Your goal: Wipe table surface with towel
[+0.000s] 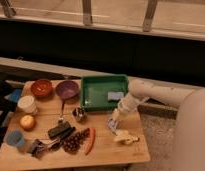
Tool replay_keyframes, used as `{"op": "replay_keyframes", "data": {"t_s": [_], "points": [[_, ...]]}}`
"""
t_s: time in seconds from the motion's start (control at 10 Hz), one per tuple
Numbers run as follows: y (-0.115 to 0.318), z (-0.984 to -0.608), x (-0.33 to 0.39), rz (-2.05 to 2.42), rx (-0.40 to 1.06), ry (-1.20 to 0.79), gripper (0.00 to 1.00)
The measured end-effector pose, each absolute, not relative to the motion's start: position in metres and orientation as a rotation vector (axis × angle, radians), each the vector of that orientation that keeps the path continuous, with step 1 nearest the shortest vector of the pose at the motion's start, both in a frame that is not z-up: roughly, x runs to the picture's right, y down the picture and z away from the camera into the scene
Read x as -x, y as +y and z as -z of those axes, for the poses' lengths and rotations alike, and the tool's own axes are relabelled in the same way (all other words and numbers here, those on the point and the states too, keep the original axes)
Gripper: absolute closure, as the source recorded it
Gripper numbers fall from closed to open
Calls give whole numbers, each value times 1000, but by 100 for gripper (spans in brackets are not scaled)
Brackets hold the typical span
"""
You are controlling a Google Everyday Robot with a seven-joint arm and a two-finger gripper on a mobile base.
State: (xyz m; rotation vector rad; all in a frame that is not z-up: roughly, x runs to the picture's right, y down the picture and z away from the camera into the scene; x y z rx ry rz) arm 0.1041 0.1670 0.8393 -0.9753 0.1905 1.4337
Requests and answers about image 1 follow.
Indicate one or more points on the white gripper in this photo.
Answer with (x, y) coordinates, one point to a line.
(113, 120)

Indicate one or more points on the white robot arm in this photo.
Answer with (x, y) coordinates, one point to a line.
(188, 151)

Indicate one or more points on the blue sponge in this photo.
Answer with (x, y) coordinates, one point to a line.
(115, 96)

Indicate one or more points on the green plastic tray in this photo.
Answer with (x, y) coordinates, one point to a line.
(94, 91)

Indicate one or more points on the small metal cup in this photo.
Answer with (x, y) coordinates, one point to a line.
(79, 114)

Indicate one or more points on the dark grape bunch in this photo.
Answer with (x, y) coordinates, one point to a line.
(72, 144)

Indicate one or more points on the black rectangular block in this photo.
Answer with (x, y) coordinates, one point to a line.
(62, 130)

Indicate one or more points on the metal spoon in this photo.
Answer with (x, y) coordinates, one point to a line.
(60, 120)

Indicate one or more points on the purple bowl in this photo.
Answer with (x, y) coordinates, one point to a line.
(67, 89)

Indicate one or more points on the orange bowl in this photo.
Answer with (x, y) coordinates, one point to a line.
(41, 88)

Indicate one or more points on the yellow apple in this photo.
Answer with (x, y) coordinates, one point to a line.
(27, 122)

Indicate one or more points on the white cup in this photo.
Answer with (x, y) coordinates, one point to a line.
(27, 104)

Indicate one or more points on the blue cup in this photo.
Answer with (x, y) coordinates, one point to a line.
(16, 139)

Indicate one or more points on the metal railing post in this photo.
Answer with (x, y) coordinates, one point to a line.
(87, 12)
(149, 15)
(8, 10)

